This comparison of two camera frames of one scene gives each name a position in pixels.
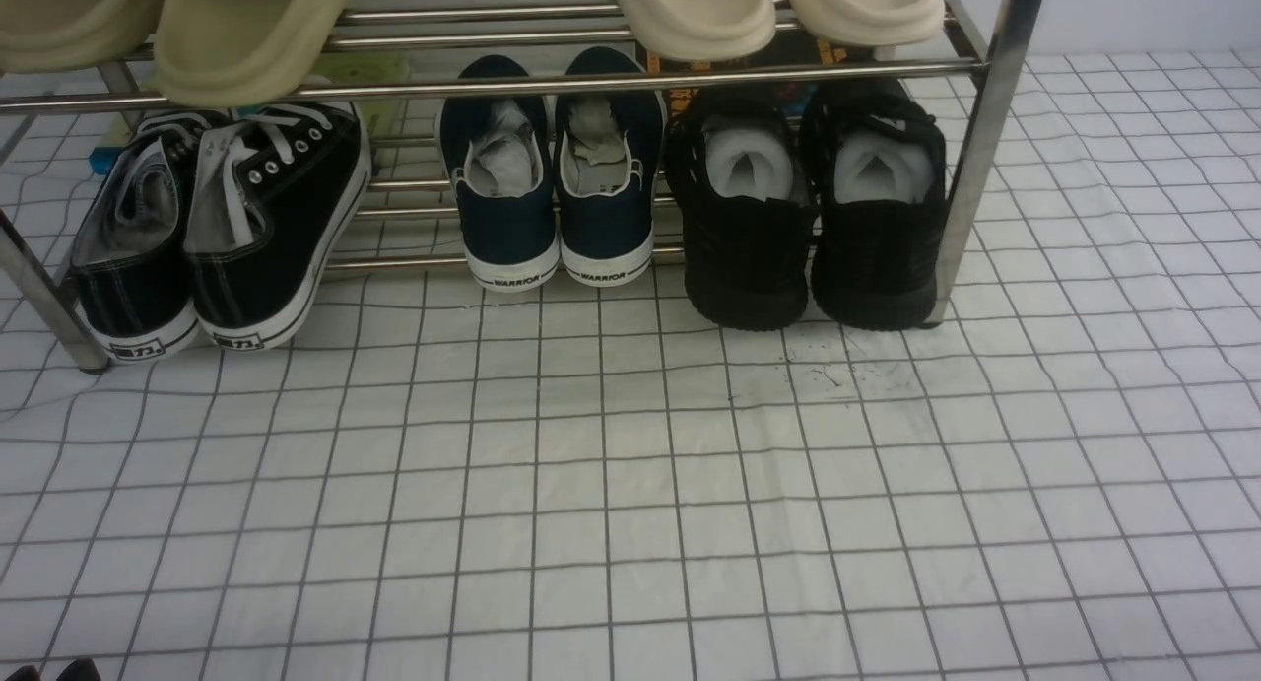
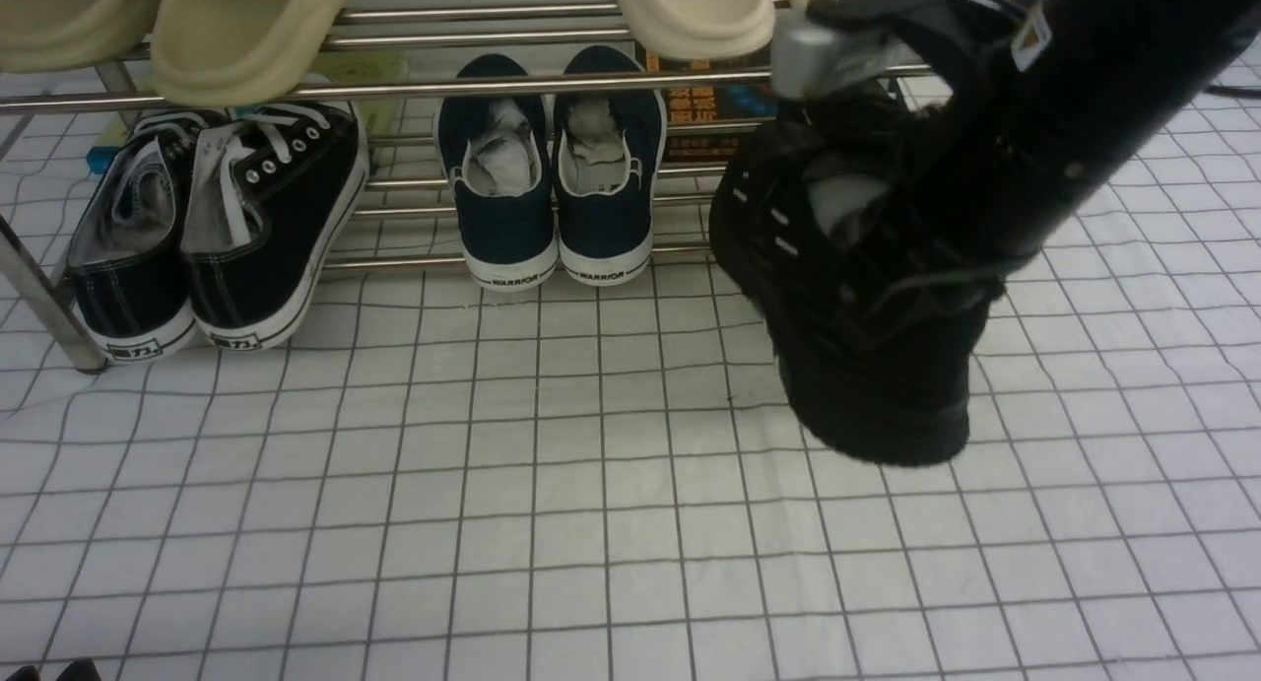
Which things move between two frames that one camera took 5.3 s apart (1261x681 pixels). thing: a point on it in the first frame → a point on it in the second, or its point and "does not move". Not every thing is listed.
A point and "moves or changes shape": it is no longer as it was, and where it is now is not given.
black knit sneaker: [877, 165] moves or changes shape
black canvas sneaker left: [129, 281] does not move
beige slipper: [697, 16] does not move
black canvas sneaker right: [276, 197] does not move
